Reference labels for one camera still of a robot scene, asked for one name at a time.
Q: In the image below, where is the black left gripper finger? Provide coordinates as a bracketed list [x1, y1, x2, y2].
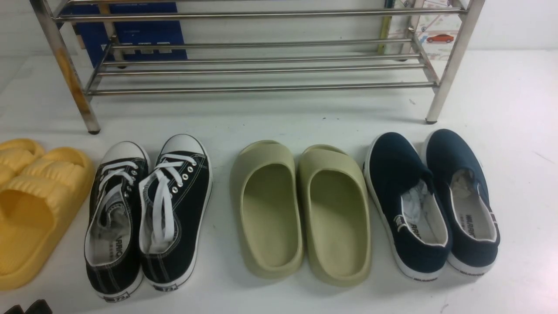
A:
[4, 305, 25, 314]

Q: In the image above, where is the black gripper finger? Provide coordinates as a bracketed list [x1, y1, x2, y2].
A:
[25, 299, 53, 314]

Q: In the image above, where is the black canvas sneaker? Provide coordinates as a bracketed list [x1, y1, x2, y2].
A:
[138, 134, 213, 292]
[84, 141, 150, 303]

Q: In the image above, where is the stainless steel shoe rack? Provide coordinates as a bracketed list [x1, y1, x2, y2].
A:
[30, 0, 485, 135]

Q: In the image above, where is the blue box behind rack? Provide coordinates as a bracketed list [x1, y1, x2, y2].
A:
[71, 2, 188, 67]

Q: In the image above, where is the navy slip-on shoe left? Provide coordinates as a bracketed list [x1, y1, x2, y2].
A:
[364, 133, 453, 282]

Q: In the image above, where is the navy slip-on shoe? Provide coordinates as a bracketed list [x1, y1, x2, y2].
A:
[421, 129, 501, 277]
[364, 133, 453, 282]

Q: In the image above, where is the navy slip-on shoe right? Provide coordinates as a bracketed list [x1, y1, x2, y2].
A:
[421, 129, 501, 277]

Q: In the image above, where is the yellow slide slipper right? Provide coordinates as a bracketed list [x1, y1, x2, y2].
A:
[0, 147, 95, 291]

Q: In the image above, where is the yellow slide slipper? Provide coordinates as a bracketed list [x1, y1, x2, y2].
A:
[0, 138, 44, 186]
[0, 147, 95, 291]

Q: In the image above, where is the yellow slide slipper left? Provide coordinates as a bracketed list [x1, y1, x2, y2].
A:
[0, 138, 44, 186]

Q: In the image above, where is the olive green slide left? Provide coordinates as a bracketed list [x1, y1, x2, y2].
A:
[229, 140, 304, 280]

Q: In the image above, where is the olive green slide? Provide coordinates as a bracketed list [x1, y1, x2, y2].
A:
[229, 140, 304, 280]
[297, 144, 371, 287]

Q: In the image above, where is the olive green slide right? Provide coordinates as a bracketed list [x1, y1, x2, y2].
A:
[297, 144, 371, 287]

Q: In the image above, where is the map poster with red car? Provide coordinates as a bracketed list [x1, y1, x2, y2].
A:
[377, 0, 462, 60]

